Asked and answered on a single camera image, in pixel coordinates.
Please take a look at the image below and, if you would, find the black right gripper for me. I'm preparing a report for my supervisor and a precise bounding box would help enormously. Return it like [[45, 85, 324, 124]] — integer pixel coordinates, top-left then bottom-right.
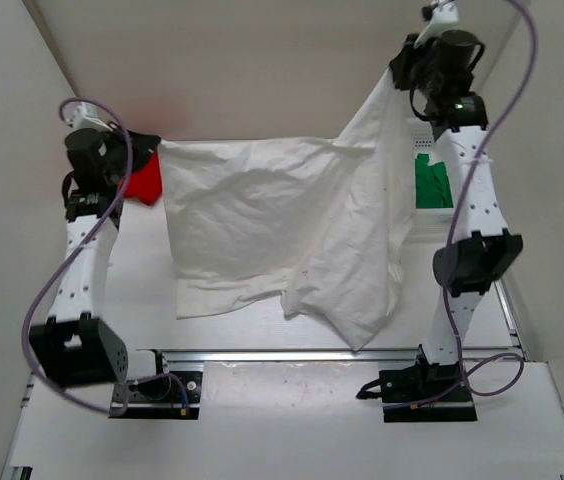
[[389, 34, 442, 100]]

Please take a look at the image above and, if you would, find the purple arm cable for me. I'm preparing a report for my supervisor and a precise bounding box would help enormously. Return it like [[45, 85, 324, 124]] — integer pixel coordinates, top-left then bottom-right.
[[20, 98, 191, 416], [381, 0, 539, 414]]

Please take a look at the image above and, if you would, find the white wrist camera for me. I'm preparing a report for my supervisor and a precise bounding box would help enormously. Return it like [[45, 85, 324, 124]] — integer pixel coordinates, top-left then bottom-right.
[[59, 102, 111, 131], [414, 0, 459, 48]]

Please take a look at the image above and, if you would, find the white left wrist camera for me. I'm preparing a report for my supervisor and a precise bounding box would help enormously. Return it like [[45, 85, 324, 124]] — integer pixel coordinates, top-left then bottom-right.
[[59, 102, 111, 131]]

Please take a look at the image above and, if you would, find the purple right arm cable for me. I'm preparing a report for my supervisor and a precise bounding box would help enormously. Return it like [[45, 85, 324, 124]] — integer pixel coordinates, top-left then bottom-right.
[[381, 0, 539, 414]]

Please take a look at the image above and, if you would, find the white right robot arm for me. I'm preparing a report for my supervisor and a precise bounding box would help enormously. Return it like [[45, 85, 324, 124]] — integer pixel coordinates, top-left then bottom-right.
[[390, 30, 523, 400]]

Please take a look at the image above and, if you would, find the red t shirt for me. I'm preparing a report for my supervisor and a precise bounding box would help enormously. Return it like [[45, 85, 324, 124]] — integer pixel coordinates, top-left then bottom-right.
[[123, 152, 163, 207]]

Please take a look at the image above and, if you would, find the white plastic basket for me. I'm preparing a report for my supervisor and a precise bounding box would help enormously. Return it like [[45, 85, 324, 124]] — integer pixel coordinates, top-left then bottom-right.
[[408, 118, 453, 223]]

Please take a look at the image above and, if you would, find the green t shirt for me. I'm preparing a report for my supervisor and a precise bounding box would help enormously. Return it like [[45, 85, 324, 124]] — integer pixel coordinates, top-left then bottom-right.
[[415, 153, 453, 209]]

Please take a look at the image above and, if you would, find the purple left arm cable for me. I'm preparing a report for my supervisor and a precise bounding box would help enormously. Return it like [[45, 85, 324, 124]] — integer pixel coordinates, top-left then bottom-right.
[[20, 98, 191, 416]]

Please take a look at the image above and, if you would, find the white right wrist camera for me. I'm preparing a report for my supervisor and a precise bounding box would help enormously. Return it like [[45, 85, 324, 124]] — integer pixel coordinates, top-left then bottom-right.
[[414, 0, 459, 48]]

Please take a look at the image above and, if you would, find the white t shirt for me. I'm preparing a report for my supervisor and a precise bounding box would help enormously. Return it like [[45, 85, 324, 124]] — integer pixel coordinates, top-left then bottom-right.
[[158, 72, 415, 350]]

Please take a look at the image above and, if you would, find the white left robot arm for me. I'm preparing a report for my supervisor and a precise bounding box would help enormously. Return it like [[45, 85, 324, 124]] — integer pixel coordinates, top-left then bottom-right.
[[28, 124, 160, 388]]

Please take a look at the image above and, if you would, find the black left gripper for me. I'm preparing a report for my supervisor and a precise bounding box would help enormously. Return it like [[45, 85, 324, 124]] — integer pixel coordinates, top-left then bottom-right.
[[99, 121, 159, 185]]

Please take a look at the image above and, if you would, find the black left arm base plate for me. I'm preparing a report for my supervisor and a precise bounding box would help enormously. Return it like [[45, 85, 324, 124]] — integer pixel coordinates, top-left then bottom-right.
[[110, 363, 203, 421]]

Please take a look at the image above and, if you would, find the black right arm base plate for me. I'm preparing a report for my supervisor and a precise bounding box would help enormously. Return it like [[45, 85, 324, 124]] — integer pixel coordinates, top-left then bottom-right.
[[379, 367, 478, 423]]

